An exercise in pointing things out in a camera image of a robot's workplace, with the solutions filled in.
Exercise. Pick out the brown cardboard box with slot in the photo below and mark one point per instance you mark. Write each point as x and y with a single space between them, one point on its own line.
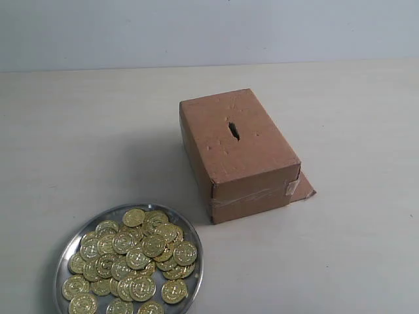
241 161

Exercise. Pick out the gold coin top of pile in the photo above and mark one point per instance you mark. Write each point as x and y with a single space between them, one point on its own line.
133 217

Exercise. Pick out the gold coin right edge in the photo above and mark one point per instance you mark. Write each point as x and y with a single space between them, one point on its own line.
185 253

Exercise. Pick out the gold coin pile centre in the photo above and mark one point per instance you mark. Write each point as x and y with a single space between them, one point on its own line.
123 242

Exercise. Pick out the round steel plate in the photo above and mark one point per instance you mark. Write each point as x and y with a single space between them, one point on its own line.
193 281

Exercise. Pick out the gold coin lower right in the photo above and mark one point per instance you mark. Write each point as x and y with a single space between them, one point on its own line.
174 291

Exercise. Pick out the gold coin centre front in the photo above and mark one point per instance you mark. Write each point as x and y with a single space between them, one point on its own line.
142 288

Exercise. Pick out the gold coin bottom centre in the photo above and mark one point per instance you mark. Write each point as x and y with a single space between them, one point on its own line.
151 307

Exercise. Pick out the gold coin left lower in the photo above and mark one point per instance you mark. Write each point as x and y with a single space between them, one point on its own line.
75 285

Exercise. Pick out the gold coin bottom left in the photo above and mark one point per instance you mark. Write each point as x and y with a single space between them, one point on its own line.
84 303

